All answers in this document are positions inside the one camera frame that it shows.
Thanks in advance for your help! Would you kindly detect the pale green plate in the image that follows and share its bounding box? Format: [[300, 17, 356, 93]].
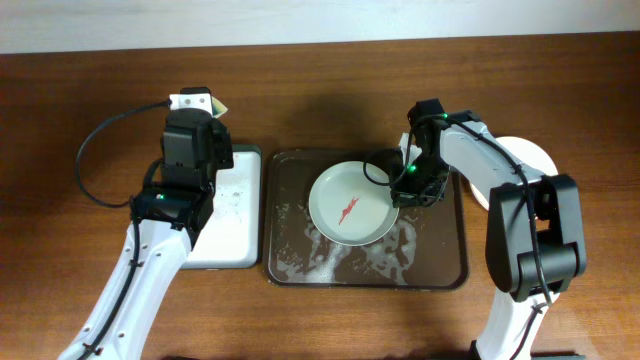
[[308, 161, 399, 246]]

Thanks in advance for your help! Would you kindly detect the cream plate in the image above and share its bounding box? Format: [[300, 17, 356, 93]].
[[468, 136, 560, 212]]

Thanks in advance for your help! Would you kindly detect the green and yellow sponge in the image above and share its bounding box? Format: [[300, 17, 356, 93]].
[[211, 97, 228, 118]]

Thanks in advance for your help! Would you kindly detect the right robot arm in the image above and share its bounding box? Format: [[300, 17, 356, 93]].
[[389, 99, 587, 359]]

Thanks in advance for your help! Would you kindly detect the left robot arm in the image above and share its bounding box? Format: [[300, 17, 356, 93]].
[[60, 87, 234, 359]]

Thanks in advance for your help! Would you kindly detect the large brown plastic tray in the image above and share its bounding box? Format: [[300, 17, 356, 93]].
[[262, 149, 469, 291]]

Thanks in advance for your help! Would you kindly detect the small soapy water tray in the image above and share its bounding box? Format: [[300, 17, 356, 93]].
[[182, 144, 262, 270]]

